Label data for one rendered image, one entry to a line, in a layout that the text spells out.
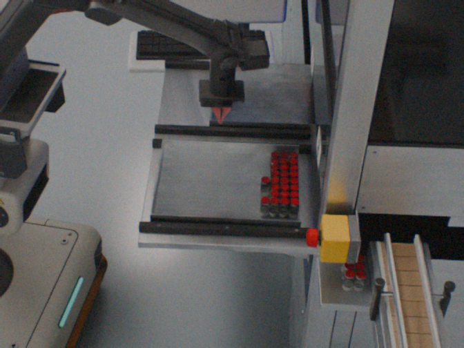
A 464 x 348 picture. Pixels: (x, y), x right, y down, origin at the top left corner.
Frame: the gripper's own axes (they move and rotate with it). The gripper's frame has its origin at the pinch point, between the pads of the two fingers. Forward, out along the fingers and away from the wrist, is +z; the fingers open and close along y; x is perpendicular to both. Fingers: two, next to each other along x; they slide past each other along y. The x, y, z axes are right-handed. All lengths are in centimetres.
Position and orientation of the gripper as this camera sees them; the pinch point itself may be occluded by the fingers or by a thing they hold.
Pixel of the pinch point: (219, 119)
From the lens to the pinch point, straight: 183.9
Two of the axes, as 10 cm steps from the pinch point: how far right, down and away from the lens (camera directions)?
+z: -0.5, 7.0, 7.1
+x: -0.4, -7.1, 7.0
